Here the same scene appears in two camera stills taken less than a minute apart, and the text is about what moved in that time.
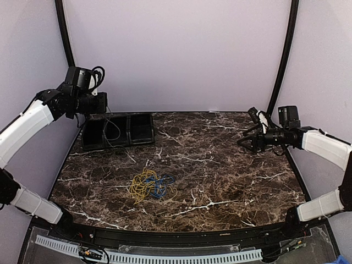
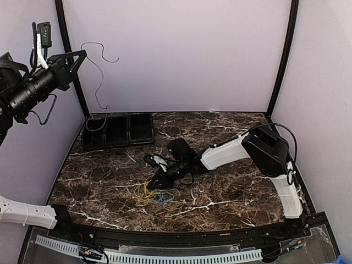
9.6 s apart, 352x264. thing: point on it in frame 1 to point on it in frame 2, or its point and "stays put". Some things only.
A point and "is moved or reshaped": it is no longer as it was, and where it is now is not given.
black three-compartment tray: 117,130 stays put
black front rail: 176,237 stays put
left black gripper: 102,107 to 64,73
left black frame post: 64,32 stays put
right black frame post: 295,10 stays put
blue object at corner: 341,259 stays put
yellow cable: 141,183 to 143,194
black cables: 119,130 to 102,50
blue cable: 157,186 is moved or reshaped
